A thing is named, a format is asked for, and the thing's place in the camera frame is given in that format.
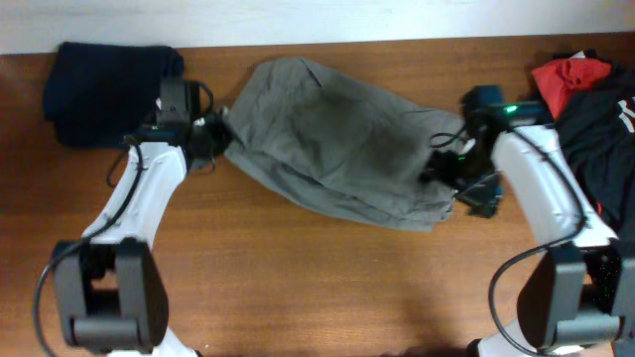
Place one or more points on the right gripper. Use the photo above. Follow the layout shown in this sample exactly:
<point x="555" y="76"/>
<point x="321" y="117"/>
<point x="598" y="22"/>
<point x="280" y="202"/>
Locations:
<point x="486" y="200"/>

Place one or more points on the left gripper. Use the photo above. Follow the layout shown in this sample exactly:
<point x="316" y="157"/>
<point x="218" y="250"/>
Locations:
<point x="224" y="137"/>

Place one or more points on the grey shorts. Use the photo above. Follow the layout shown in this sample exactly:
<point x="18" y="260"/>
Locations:
<point x="339" y="146"/>

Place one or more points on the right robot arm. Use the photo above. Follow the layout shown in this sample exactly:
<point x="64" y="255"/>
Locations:
<point x="581" y="293"/>

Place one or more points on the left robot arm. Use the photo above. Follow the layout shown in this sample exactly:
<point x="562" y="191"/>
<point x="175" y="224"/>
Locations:
<point x="110" y="296"/>

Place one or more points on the folded navy blue garment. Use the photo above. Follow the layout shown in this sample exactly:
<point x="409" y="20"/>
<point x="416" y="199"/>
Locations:
<point x="96" y="93"/>

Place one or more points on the red garment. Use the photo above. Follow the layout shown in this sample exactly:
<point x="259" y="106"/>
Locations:
<point x="560" y="79"/>

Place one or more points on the black printed t-shirt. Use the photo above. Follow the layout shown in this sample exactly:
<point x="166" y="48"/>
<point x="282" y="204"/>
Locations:
<point x="596" y="133"/>

